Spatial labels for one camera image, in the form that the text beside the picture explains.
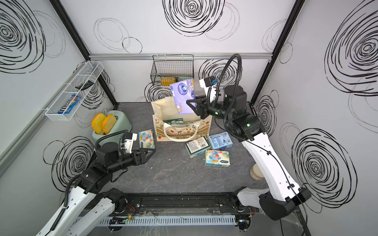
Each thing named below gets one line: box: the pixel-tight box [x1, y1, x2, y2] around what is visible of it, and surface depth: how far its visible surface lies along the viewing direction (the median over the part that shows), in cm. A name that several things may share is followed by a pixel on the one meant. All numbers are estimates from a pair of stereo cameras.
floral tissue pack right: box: [204, 149, 231, 168], surface depth 86 cm
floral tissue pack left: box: [138, 128, 156, 149], surface depth 94 cm
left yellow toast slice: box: [91, 112, 107, 135], surface depth 84 cm
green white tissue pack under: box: [185, 135, 211, 159], surface depth 91 cm
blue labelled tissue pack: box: [208, 131, 234, 150], surface depth 93 cm
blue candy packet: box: [57, 94, 82, 114], surface depth 72 cm
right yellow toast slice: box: [102, 114, 117, 135], surface depth 83 cm
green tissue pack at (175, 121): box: [162, 118, 184, 126], surface depth 100 cm
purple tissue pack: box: [170, 78, 196, 115], surface depth 58 cm
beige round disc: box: [250, 163, 265, 181], surface depth 80 cm
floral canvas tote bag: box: [150, 96, 213, 142], surface depth 84 cm
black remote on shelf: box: [75, 80, 95, 91], surface depth 82 cm
